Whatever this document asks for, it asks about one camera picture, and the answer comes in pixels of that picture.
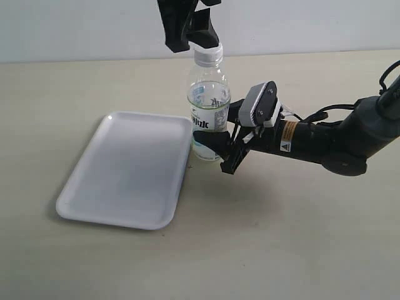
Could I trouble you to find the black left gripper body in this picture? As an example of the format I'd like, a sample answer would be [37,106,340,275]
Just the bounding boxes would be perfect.
[201,0,222,6]

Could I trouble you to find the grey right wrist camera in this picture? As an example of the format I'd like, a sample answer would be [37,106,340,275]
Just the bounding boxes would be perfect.
[238,81,281,128]

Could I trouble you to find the clear plastic drink bottle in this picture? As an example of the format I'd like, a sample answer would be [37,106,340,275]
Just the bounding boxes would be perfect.
[186,51,232,161]

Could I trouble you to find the white rectangular plastic tray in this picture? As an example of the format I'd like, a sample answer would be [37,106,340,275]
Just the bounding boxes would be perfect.
[56,111,192,230]

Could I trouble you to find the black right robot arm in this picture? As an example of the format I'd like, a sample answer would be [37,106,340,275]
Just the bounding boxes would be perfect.
[193,78,399,176]

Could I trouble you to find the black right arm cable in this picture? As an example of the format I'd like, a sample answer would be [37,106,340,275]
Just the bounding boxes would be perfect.
[281,59,400,126]

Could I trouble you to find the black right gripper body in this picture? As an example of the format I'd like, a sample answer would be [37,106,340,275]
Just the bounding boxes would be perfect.
[220,121,278,174]

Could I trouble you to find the white bottle cap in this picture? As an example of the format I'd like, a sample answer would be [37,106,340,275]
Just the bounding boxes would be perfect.
[193,42,223,64]

